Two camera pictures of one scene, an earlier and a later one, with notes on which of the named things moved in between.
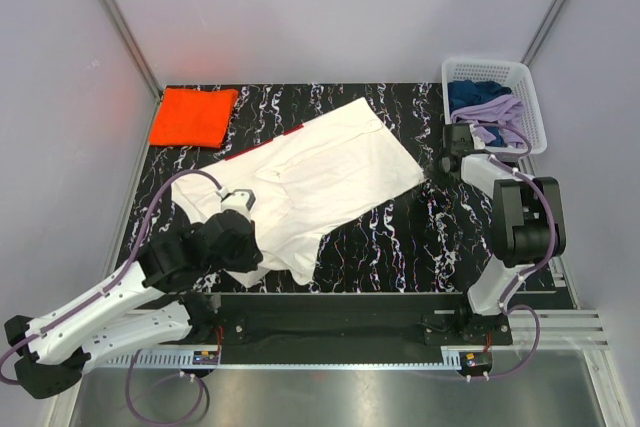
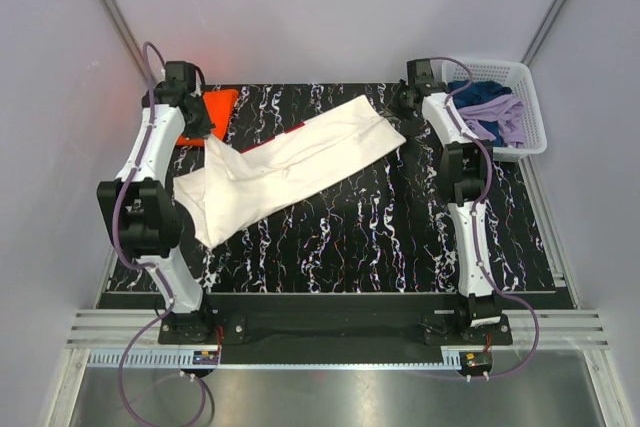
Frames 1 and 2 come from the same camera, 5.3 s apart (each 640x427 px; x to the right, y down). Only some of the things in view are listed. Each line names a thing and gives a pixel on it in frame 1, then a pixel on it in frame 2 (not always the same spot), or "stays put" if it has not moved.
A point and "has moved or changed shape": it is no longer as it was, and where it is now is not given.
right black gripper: (443, 152) → (401, 87)
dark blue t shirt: (469, 92) stays put
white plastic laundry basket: (518, 76) stays put
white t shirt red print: (304, 182) has moved or changed shape
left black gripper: (252, 258) → (205, 127)
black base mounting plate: (343, 323) stays put
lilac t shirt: (507, 109) stays put
